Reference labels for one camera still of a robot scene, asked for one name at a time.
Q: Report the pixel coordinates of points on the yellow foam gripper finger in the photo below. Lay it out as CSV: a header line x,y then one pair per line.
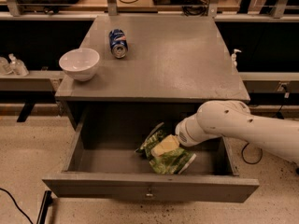
x,y
166,145

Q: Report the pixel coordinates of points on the green jalapeno chip bag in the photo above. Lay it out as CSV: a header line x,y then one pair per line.
x,y
174,162

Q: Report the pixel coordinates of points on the blue soda can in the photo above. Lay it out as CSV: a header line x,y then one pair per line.
x,y
118,43

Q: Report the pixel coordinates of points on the black stand foot left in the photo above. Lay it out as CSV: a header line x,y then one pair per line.
x,y
46,203

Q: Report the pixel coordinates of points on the grey open top drawer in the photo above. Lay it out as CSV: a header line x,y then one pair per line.
x,y
103,162

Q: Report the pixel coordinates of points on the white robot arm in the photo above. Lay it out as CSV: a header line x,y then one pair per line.
x,y
233,119

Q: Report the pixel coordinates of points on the clear plastic bottle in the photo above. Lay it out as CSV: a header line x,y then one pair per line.
x,y
18,66

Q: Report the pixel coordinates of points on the white ceramic bowl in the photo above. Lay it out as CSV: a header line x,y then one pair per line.
x,y
80,64

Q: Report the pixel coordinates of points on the grey cabinet counter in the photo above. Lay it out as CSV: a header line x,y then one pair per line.
x,y
170,60

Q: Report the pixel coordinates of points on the white pump bottle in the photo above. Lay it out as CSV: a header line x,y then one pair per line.
x,y
234,55

